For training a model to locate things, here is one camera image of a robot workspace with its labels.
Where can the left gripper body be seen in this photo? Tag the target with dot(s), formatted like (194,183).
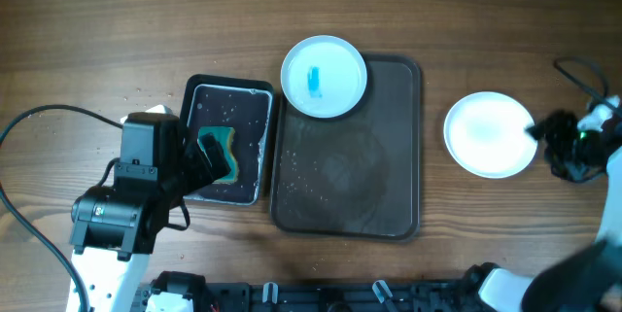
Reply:
(191,173)

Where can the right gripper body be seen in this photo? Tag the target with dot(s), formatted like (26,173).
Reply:
(572,151)

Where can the green yellow sponge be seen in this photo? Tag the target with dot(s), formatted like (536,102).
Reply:
(225,135)

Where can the white plate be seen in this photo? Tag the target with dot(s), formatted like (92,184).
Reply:
(486,133)

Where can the pale blue plate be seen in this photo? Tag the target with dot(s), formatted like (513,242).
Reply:
(323,77)

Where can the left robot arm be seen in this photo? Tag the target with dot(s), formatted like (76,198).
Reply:
(115,226)

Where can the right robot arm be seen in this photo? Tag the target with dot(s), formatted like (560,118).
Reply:
(579,282)

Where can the small black metal tray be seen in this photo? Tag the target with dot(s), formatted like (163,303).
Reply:
(248,107)

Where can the brown plastic serving tray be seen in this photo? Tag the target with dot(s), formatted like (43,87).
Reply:
(358,175)

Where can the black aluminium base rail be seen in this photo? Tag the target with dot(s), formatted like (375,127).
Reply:
(422,296)

